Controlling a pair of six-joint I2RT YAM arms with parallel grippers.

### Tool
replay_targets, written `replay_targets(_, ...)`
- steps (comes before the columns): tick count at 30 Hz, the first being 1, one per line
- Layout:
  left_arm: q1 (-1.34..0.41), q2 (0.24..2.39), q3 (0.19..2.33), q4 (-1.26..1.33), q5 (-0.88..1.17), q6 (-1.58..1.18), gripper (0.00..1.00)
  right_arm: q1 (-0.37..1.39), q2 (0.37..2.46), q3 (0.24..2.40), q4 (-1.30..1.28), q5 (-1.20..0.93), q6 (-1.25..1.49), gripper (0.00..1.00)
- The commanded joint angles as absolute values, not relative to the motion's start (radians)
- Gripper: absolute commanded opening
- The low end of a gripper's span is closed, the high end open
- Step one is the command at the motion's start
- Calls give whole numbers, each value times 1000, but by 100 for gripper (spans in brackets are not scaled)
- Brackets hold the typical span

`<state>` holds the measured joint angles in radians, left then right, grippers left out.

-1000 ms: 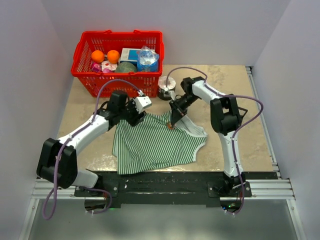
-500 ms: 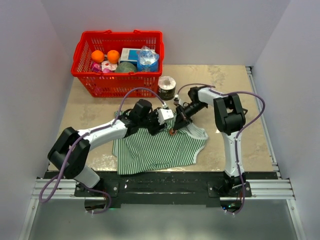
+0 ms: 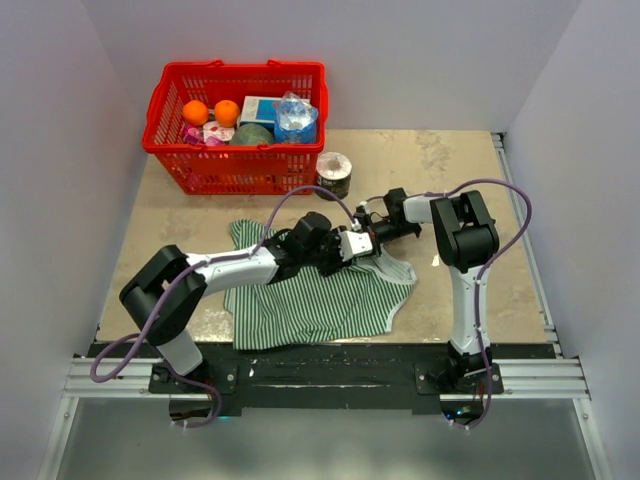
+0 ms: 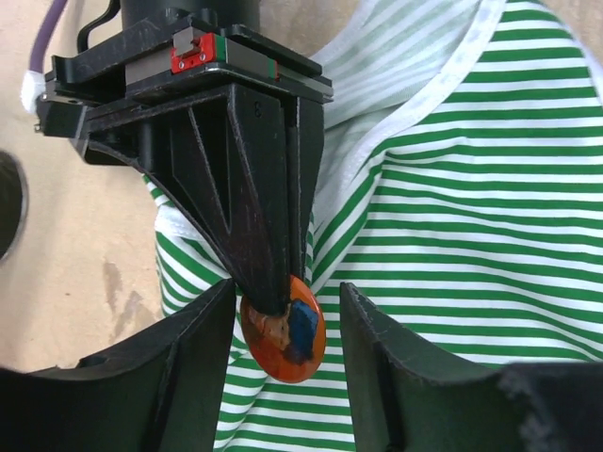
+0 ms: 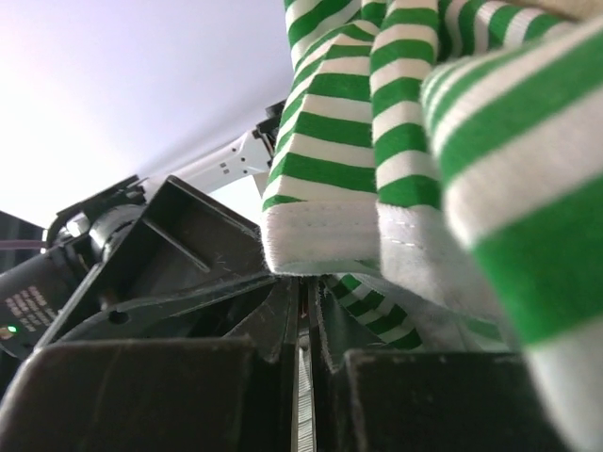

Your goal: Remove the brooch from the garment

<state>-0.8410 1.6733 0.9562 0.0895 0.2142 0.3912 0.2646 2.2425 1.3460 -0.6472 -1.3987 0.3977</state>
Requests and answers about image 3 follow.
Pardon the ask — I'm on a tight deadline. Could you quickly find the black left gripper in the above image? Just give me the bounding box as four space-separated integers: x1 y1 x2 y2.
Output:
301 226 357 277

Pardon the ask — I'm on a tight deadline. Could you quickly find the green white striped garment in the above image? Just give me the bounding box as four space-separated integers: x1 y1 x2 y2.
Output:
222 218 418 352

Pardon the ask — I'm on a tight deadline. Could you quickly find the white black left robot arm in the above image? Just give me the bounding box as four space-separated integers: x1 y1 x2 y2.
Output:
119 212 373 392

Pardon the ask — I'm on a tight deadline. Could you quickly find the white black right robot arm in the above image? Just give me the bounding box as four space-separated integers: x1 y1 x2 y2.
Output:
358 188 500 393

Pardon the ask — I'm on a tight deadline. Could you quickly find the black wrapped toilet roll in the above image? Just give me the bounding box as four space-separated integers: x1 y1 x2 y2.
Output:
316 152 353 200

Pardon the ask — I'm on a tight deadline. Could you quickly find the blue wrapped tissue pack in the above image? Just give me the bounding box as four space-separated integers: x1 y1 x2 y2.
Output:
274 92 319 145

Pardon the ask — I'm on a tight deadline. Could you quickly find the green melon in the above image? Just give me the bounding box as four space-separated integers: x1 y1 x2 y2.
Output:
229 123 275 146

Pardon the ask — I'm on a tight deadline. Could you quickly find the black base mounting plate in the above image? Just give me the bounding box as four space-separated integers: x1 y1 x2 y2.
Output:
65 343 567 425

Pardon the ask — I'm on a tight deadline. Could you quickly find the white blue carton box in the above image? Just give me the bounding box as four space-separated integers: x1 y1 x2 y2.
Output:
237 96 281 132

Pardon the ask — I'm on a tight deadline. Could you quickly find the red plastic shopping basket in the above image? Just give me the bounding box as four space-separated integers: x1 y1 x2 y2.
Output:
141 60 329 195

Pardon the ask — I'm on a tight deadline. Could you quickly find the pink white snack packet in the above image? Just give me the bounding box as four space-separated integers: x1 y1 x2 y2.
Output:
182 121 236 147

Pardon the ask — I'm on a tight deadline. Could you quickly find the right orange fruit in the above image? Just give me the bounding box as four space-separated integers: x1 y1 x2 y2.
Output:
214 100 241 128

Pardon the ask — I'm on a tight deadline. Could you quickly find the orange fruit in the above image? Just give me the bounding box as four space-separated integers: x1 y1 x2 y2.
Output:
214 100 241 128
182 100 209 127

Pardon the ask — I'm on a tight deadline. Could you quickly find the left orange fruit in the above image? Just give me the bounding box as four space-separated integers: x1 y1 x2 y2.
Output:
182 100 209 127

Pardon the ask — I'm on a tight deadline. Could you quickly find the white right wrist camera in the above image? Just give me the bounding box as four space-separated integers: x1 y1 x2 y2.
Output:
353 201 373 232

